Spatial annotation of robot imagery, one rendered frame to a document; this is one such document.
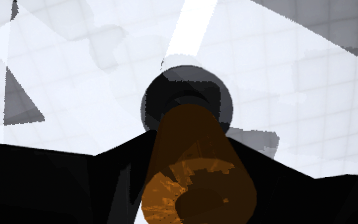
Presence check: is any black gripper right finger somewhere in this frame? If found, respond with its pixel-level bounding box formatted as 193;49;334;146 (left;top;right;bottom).
227;137;358;224

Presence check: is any orange cylinder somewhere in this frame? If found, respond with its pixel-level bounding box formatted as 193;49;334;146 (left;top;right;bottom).
141;104;257;224

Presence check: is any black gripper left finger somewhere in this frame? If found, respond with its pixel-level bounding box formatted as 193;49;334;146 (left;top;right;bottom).
0;130;157;224

